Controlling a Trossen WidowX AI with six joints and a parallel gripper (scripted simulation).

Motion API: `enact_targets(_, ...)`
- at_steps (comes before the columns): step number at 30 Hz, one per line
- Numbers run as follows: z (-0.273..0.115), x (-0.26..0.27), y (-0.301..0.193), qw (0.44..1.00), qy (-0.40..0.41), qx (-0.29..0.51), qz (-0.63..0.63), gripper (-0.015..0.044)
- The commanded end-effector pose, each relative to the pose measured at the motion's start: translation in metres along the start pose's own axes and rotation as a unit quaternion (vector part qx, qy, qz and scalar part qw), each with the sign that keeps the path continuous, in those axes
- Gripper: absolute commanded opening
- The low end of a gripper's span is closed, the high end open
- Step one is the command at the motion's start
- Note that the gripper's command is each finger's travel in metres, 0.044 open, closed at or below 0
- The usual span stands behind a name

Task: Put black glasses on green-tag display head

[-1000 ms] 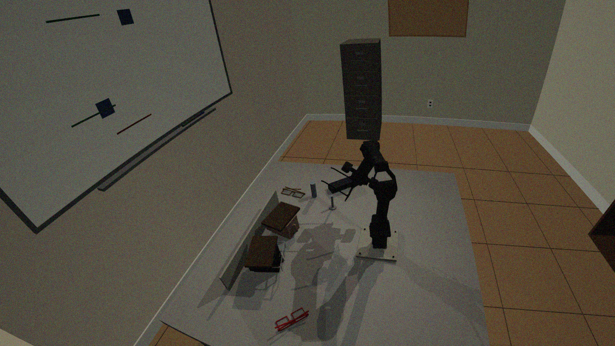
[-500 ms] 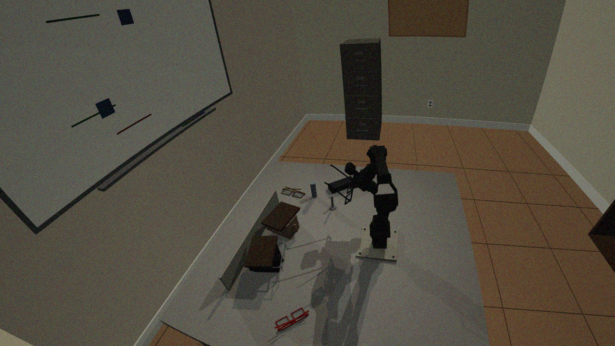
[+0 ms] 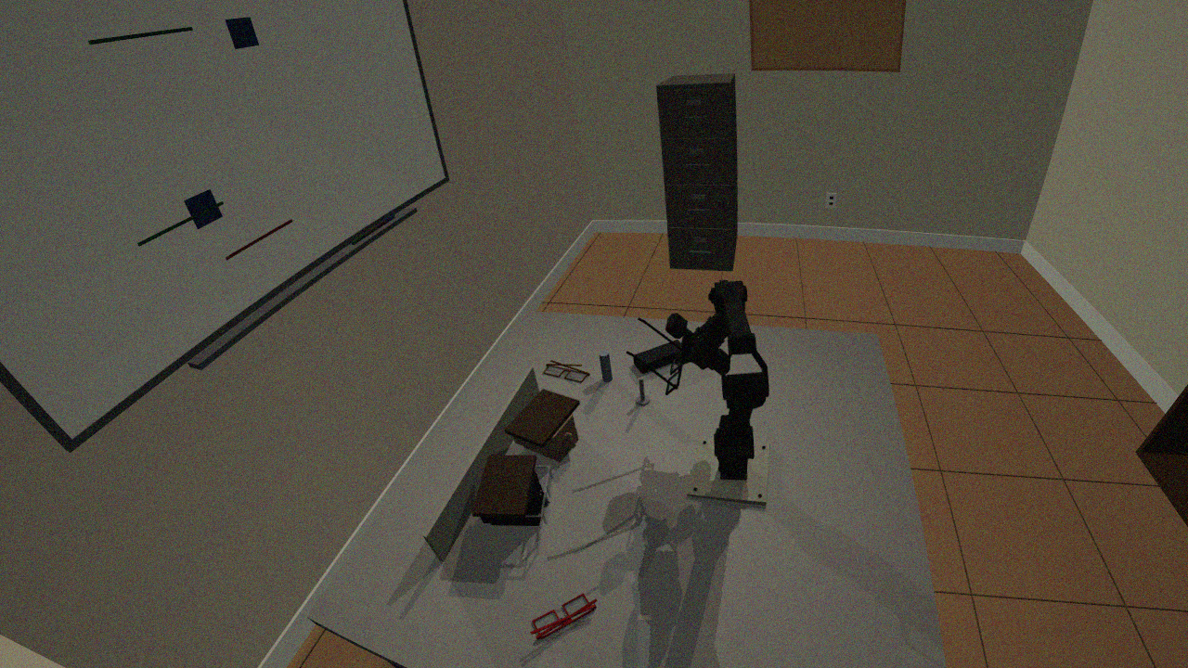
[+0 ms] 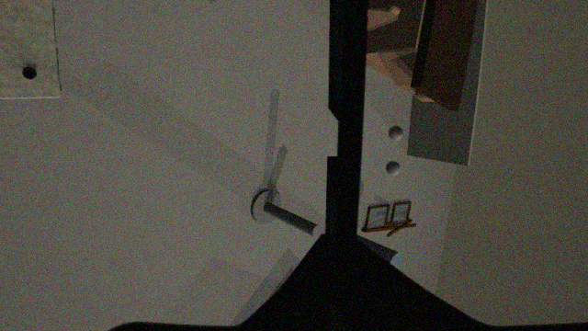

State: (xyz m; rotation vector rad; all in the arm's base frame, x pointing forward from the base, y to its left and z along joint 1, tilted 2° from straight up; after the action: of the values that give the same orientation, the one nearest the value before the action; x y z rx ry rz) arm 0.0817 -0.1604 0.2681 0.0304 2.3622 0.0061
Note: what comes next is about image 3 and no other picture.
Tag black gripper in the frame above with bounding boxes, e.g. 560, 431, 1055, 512
665, 313, 728, 374

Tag brown glasses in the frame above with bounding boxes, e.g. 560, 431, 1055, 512
542, 360, 590, 383

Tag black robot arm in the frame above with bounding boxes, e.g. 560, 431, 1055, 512
690, 281, 769, 481

